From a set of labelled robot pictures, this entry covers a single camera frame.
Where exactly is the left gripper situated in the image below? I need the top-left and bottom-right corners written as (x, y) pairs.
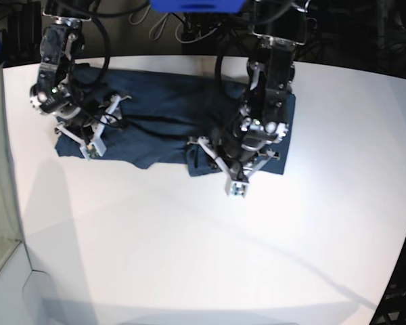
top-left (187, 136), bottom-right (280, 183)

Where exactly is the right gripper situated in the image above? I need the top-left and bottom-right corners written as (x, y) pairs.
top-left (55, 93), bottom-right (131, 149)

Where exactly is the dark blue t-shirt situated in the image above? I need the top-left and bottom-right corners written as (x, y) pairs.
top-left (53, 62), bottom-right (297, 177)

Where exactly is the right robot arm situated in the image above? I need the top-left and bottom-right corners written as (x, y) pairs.
top-left (30, 1), bottom-right (125, 148)

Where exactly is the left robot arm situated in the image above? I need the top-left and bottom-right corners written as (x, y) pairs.
top-left (187, 1), bottom-right (309, 195)

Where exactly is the blue box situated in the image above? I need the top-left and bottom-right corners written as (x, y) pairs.
top-left (150, 0), bottom-right (246, 14)

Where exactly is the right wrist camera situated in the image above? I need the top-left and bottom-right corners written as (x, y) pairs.
top-left (80, 141), bottom-right (106, 160)

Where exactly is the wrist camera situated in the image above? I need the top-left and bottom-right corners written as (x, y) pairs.
top-left (80, 141), bottom-right (106, 160)
top-left (225, 179), bottom-right (249, 198)

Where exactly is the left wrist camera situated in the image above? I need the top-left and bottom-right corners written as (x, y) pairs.
top-left (225, 179), bottom-right (249, 198)

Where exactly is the white cable loop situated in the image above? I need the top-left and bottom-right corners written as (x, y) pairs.
top-left (128, 5), bottom-right (221, 44)

